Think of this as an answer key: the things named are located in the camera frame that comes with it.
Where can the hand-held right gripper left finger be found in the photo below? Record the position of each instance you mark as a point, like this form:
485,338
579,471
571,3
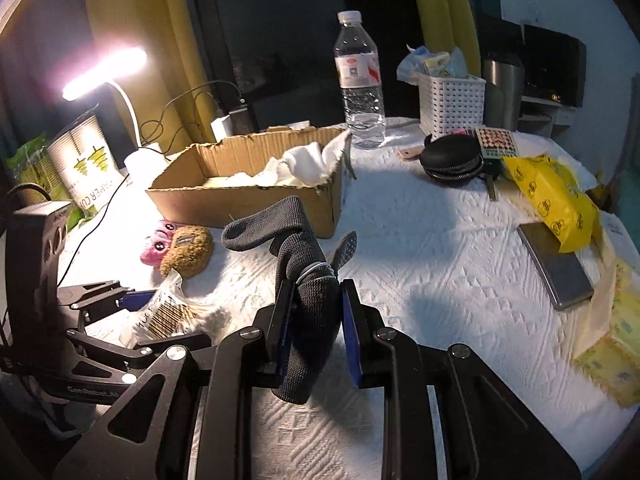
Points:
286,332

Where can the metal key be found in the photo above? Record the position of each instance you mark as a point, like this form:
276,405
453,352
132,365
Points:
491,186

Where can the clear plastic cotton bag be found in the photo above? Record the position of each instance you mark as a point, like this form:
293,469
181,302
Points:
170,310

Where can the stainless steel cup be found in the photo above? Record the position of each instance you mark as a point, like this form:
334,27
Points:
502,92

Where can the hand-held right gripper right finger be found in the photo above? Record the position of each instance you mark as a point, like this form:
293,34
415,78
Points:
350,340

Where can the brown cardboard box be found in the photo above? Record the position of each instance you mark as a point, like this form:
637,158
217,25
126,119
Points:
250,205

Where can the yellow tissue pack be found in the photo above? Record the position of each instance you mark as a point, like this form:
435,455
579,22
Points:
617,340

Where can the white cloth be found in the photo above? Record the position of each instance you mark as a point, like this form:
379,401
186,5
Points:
300,162

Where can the small brown tag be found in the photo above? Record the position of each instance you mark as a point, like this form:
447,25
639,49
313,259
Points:
411,153

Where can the white desk lamp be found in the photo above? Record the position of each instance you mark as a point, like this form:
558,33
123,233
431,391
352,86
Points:
105,70

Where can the white charger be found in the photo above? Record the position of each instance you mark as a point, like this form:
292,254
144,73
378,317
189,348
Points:
222,127

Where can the green packet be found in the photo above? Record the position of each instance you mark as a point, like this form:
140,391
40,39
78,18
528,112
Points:
27,160

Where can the dark grey knit sock pair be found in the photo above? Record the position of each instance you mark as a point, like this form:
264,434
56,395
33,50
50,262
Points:
305,305

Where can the yellow curtain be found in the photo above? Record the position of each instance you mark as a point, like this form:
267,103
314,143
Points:
135,35
440,5

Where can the black round zip case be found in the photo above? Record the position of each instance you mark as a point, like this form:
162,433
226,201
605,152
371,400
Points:
450,157

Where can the black appliance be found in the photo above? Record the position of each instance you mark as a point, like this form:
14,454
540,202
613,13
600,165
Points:
555,60

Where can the yellow plastic bag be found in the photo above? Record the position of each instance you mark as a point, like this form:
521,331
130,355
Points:
555,200

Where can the pink plush toy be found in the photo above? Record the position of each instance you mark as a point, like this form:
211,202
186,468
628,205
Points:
152,249

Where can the grey power bank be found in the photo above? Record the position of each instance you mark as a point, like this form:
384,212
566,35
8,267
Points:
557,267

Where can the metal tweezers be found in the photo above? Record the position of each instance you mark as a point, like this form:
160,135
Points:
349,157

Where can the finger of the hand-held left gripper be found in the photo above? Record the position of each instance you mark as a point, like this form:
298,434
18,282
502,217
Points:
150,346
135,300

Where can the white plastic basket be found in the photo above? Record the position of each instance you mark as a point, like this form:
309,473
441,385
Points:
450,105

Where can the brown plush toy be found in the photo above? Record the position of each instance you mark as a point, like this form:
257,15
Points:
189,250

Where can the plastic snack packets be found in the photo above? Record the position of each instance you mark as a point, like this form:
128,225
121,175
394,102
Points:
435,62

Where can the small checkered box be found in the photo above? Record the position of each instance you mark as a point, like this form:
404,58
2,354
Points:
494,142

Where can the white quilted tablecloth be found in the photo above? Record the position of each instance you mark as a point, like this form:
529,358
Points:
440,280

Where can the paper cup package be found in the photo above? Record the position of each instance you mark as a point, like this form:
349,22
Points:
85,160

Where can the clear plastic water bottle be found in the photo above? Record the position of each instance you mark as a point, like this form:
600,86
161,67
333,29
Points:
359,85

